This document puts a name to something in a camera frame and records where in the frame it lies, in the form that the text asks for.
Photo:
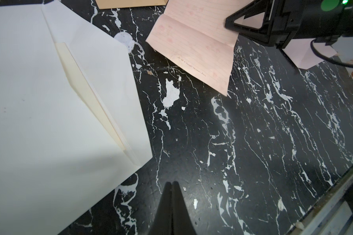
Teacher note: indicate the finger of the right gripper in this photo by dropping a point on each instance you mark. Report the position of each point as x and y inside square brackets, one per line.
[253, 21]

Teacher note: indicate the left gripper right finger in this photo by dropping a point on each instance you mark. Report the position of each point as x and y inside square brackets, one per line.
[181, 222]

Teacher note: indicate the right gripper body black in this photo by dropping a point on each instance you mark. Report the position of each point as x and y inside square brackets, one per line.
[325, 21]

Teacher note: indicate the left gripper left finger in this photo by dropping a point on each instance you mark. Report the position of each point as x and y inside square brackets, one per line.
[162, 224]

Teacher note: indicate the pink envelope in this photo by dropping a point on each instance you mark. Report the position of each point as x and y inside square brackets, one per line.
[301, 54]

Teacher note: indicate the cream letter paper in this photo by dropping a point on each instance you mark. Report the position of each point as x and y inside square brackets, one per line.
[192, 35]

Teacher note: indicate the white cream envelope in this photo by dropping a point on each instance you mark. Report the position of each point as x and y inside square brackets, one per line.
[56, 159]

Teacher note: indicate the brown kraft envelope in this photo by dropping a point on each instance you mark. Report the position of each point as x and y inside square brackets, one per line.
[109, 4]

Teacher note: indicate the letter paper in white envelope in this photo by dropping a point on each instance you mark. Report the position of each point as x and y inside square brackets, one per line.
[80, 85]

